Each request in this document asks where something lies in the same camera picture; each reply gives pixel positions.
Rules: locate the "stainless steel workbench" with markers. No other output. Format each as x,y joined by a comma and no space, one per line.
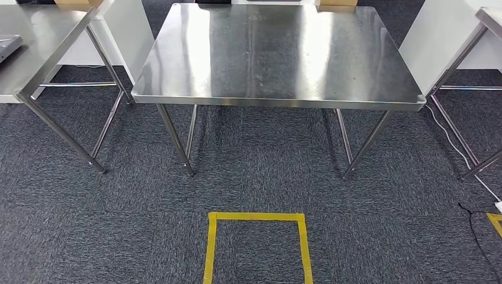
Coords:
274,51

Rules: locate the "grey metal plate part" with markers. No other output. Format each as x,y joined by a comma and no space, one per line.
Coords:
8,45

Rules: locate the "yellow floor tape outline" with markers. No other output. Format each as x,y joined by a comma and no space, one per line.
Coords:
255,216
496,223

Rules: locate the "open cardboard box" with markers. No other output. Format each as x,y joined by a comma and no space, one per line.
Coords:
337,2

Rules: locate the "closed cardboard box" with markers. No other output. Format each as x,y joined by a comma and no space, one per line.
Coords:
74,2

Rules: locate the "white power strip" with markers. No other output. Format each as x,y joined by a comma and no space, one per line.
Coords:
499,206

